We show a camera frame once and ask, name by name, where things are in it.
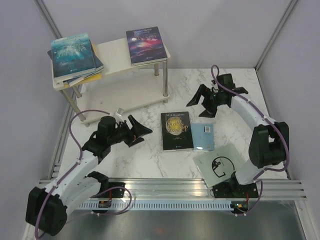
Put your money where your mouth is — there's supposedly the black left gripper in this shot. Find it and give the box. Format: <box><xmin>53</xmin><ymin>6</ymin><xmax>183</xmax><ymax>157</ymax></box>
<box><xmin>108</xmin><ymin>115</ymin><xmax>152</xmax><ymax>148</ymax></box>

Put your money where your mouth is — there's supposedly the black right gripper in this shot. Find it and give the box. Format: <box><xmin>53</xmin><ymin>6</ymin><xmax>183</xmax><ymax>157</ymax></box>
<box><xmin>187</xmin><ymin>83</ymin><xmax>226</xmax><ymax>118</ymax></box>

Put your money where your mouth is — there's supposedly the light blue thin booklet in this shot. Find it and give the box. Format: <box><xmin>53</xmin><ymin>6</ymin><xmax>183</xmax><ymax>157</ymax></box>
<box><xmin>191</xmin><ymin>122</ymin><xmax>215</xmax><ymax>151</ymax></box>

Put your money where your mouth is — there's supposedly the black gold emblem book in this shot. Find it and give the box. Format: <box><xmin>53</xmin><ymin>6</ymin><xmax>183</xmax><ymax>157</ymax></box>
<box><xmin>160</xmin><ymin>111</ymin><xmax>194</xmax><ymax>151</ymax></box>

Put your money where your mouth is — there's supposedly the white book black circle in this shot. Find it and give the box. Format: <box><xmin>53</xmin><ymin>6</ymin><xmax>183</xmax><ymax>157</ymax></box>
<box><xmin>193</xmin><ymin>143</ymin><xmax>246</xmax><ymax>188</ymax></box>

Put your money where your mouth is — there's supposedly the yellow Little Prince book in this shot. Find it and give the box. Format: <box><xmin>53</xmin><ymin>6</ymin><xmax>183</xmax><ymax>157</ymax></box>
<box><xmin>63</xmin><ymin>42</ymin><xmax>104</xmax><ymax>87</ymax></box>

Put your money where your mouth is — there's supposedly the purple galaxy cover book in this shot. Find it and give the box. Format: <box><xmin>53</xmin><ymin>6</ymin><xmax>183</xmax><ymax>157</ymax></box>
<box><xmin>126</xmin><ymin>26</ymin><xmax>168</xmax><ymax>66</ymax></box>

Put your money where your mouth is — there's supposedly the navy blue hardcover book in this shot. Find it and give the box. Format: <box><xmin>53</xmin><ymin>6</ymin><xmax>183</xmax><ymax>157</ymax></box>
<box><xmin>52</xmin><ymin>46</ymin><xmax>104</xmax><ymax>87</ymax></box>

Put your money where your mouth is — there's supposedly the teal ocean cover book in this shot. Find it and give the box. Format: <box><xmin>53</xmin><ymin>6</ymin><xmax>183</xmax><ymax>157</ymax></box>
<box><xmin>51</xmin><ymin>33</ymin><xmax>96</xmax><ymax>83</ymax></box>

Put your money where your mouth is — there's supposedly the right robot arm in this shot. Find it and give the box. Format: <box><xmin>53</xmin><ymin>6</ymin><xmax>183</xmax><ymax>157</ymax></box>
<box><xmin>187</xmin><ymin>73</ymin><xmax>290</xmax><ymax>198</ymax></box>

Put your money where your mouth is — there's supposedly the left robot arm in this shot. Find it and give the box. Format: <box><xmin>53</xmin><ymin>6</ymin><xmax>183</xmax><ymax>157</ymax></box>
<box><xmin>25</xmin><ymin>113</ymin><xmax>153</xmax><ymax>240</ymax></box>

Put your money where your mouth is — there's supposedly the white two-tier shelf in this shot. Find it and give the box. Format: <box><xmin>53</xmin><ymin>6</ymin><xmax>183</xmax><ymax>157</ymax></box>
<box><xmin>53</xmin><ymin>37</ymin><xmax>170</xmax><ymax>125</ymax></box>

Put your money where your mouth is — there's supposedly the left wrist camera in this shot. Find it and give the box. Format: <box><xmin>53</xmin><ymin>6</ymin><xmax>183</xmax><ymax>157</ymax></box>
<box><xmin>113</xmin><ymin>108</ymin><xmax>124</xmax><ymax>119</ymax></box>

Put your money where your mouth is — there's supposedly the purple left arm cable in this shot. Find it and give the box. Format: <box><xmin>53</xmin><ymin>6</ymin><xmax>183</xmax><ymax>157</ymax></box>
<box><xmin>34</xmin><ymin>109</ymin><xmax>133</xmax><ymax>238</ymax></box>

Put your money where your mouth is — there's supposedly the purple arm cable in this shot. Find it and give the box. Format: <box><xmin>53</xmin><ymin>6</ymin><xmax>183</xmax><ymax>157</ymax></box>
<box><xmin>211</xmin><ymin>64</ymin><xmax>292</xmax><ymax>217</ymax></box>
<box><xmin>34</xmin><ymin>109</ymin><xmax>133</xmax><ymax>238</ymax></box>

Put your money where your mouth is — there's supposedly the aluminium frame rail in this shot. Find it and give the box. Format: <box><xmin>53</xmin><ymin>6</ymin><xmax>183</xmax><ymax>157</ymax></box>
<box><xmin>34</xmin><ymin>178</ymin><xmax>308</xmax><ymax>202</ymax></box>

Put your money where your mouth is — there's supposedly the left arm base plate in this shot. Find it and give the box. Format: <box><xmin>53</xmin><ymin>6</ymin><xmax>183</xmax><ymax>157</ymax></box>
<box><xmin>98</xmin><ymin>182</ymin><xmax>126</xmax><ymax>201</ymax></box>

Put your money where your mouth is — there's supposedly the white slotted cable duct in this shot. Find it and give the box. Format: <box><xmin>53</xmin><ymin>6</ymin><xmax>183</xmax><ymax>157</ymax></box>
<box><xmin>77</xmin><ymin>199</ymin><xmax>234</xmax><ymax>211</ymax></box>

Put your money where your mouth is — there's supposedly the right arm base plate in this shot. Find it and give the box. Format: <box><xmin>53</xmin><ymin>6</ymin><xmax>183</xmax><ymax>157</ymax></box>
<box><xmin>212</xmin><ymin>182</ymin><xmax>259</xmax><ymax>199</ymax></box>

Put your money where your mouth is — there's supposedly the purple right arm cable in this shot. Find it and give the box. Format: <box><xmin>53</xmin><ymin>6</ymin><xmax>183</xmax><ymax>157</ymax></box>
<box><xmin>211</xmin><ymin>64</ymin><xmax>292</xmax><ymax>217</ymax></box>

